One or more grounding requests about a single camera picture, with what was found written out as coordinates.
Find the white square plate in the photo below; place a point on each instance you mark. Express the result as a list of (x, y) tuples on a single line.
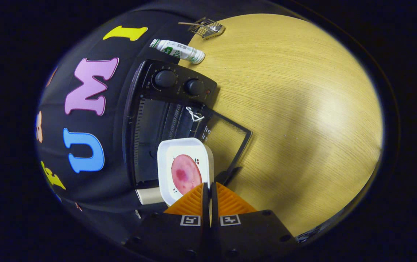
[(184, 147)]

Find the white bread toaster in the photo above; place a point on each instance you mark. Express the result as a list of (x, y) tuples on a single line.
[(150, 196)]

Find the pink ham slice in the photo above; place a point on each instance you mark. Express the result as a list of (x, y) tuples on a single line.
[(184, 173)]

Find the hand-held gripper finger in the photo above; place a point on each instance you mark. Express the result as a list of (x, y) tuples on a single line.
[(213, 203), (205, 203)]

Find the black backdrop cloth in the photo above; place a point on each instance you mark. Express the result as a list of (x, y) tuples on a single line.
[(59, 91)]

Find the wooden stick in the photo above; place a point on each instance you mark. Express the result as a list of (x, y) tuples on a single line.
[(188, 24)]

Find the white bottle with green label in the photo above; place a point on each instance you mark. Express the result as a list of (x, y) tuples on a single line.
[(177, 51)]

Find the black toaster oven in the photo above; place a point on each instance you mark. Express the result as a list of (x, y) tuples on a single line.
[(175, 85)]

